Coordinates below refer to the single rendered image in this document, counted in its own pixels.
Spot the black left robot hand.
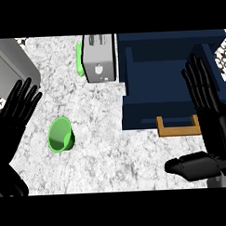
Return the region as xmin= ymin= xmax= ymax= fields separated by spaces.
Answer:
xmin=0 ymin=76 xmax=47 ymax=198

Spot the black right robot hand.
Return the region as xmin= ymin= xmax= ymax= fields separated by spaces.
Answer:
xmin=159 ymin=51 xmax=226 ymax=183

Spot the green cup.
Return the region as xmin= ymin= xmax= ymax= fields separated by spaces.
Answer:
xmin=47 ymin=114 xmax=76 ymax=154

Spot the navy blue drawer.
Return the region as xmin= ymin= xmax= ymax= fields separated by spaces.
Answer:
xmin=117 ymin=42 xmax=226 ymax=131

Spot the grey appliance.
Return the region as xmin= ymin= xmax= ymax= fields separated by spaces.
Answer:
xmin=0 ymin=37 xmax=43 ymax=102

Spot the navy blue cabinet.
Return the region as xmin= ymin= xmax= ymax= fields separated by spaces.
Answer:
xmin=116 ymin=29 xmax=226 ymax=85

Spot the green object behind toaster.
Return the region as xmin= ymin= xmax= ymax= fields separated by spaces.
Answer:
xmin=74 ymin=41 xmax=86 ymax=77

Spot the silver toaster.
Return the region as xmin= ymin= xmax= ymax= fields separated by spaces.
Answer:
xmin=81 ymin=33 xmax=117 ymax=85

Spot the wooden drawer handle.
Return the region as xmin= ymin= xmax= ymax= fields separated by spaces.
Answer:
xmin=155 ymin=113 xmax=204 ymax=138

